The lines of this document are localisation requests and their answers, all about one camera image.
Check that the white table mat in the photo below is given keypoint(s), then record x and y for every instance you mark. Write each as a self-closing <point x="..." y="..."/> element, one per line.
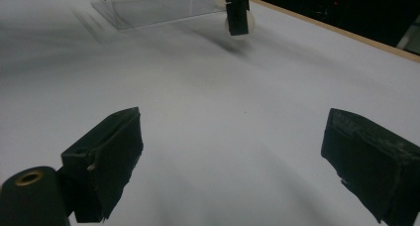
<point x="214" y="103"/>

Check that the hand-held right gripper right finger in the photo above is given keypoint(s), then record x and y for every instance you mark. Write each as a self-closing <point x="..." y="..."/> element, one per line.
<point x="373" y="166"/>

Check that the clear plastic tray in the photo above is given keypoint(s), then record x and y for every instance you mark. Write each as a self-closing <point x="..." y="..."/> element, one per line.
<point x="158" y="9"/>

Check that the wooden table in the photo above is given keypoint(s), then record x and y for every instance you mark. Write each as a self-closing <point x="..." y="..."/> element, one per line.
<point x="346" y="34"/>

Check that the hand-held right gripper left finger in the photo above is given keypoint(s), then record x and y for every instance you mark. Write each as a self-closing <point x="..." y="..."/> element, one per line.
<point x="102" y="163"/>

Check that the white metal stand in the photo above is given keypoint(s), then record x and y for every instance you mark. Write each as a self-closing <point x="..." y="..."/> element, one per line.
<point x="411" y="37"/>

